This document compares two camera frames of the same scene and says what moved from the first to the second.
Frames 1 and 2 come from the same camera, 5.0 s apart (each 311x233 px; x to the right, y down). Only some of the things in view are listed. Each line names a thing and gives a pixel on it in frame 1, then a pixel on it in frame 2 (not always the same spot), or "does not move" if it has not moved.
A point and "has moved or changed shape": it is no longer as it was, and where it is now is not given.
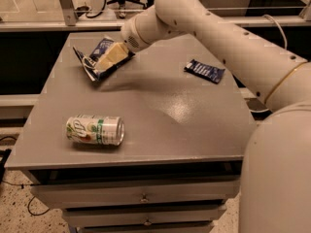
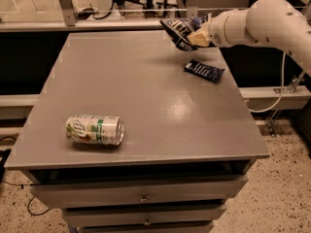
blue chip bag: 88,62 has moved or changed shape
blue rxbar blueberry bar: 205,71 does not move
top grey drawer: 68,195 does not move
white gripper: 130,36 → 216,32
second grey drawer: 144,216 does not move
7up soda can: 96,129 does not move
